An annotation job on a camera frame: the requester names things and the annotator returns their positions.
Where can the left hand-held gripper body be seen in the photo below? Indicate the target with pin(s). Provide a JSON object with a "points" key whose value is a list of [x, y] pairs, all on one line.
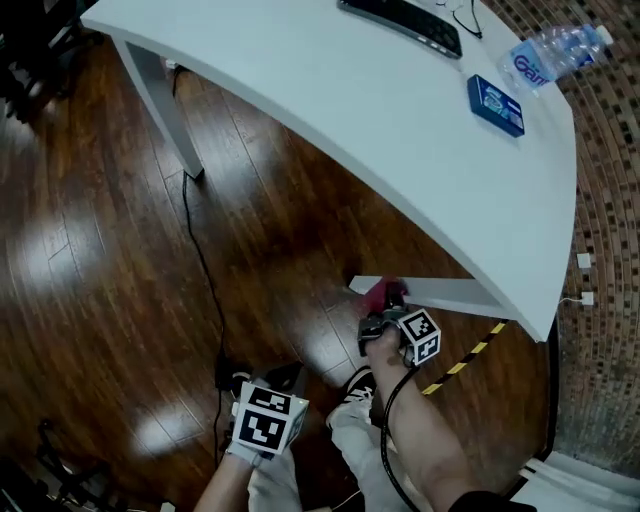
{"points": [[262, 422]]}

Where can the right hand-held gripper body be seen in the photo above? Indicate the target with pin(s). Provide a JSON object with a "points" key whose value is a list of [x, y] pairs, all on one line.
{"points": [[420, 332]]}

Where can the red cloth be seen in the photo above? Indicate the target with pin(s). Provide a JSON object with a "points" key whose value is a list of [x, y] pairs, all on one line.
{"points": [[375, 295]]}

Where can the grey metal table leg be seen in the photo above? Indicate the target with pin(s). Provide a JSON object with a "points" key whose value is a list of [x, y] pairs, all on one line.
{"points": [[165, 110], [450, 292]]}

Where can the person's left forearm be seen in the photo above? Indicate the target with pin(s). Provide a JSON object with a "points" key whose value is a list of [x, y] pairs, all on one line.
{"points": [[225, 482]]}

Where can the person's right forearm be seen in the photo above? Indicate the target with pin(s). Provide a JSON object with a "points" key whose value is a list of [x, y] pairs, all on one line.
{"points": [[425, 440]]}

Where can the yellow black striped floor tape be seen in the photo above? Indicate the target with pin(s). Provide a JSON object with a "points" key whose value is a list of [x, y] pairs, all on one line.
{"points": [[465, 357]]}

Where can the black power adapter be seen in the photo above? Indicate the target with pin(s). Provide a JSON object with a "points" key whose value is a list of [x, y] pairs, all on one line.
{"points": [[222, 372]]}

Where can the black and white shoe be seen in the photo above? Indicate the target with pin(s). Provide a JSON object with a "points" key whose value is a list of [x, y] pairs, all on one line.
{"points": [[361, 385]]}

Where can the person's white trousers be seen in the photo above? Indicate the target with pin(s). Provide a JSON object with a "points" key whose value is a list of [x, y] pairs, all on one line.
{"points": [[360, 450]]}

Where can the black sleeve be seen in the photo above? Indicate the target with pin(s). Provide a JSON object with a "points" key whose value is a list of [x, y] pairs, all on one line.
{"points": [[485, 502]]}

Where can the white table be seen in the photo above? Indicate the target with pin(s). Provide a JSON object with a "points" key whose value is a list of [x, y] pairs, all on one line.
{"points": [[350, 100]]}

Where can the blue flat box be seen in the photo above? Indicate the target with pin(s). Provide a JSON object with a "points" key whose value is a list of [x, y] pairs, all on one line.
{"points": [[496, 106]]}

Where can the black chair base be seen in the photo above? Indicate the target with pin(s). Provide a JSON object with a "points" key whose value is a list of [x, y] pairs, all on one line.
{"points": [[50, 480]]}

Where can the white ledge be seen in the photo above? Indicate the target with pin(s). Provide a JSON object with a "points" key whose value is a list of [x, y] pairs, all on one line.
{"points": [[585, 482]]}

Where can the black keyboard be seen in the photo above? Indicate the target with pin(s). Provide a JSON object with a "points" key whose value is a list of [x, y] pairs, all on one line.
{"points": [[405, 22]]}

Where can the clear plastic water bottle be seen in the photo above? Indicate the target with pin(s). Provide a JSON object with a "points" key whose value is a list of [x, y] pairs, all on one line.
{"points": [[555, 55]]}

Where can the black office chair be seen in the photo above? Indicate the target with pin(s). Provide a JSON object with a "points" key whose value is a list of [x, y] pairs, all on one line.
{"points": [[35, 55]]}

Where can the white wall socket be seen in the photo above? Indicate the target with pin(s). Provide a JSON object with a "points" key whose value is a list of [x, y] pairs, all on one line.
{"points": [[587, 299], [584, 261]]}

